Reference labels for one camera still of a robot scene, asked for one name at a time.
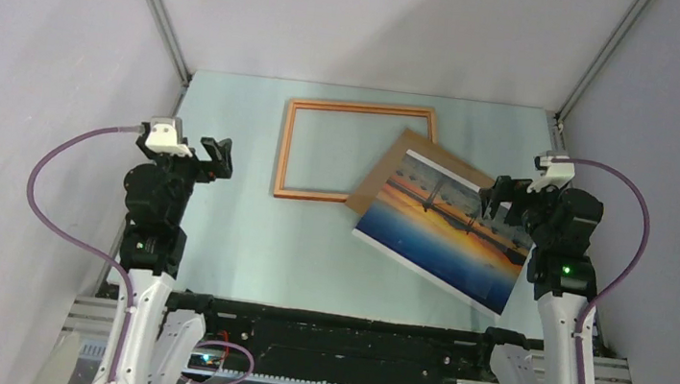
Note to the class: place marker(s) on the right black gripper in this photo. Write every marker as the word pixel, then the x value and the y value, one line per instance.
pixel 507 189

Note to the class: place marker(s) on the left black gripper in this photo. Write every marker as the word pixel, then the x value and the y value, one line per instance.
pixel 209 170

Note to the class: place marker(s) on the sunset photo print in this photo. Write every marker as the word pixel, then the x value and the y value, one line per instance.
pixel 430 220

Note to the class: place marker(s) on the wooden picture frame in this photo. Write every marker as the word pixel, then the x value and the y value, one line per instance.
pixel 294 105

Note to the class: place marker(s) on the brown backing board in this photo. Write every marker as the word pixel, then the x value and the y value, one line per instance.
pixel 360 200

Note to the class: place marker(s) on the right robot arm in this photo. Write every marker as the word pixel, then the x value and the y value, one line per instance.
pixel 560 223

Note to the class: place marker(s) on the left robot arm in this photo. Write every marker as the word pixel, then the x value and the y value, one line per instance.
pixel 152 245

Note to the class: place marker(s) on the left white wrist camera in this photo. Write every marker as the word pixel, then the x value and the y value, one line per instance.
pixel 165 136

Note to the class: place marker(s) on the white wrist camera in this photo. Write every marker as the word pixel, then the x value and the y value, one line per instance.
pixel 554 168
pixel 165 136

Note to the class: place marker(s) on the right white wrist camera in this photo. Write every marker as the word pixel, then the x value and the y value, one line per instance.
pixel 554 168

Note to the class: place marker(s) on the left aluminium corner post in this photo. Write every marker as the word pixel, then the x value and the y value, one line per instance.
pixel 168 35

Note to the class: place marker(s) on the aluminium corner post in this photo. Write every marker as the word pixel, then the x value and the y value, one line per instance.
pixel 168 35
pixel 609 47

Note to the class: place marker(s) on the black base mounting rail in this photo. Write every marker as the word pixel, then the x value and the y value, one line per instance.
pixel 317 346

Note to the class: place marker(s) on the right aluminium corner post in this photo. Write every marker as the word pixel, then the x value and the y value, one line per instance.
pixel 609 47

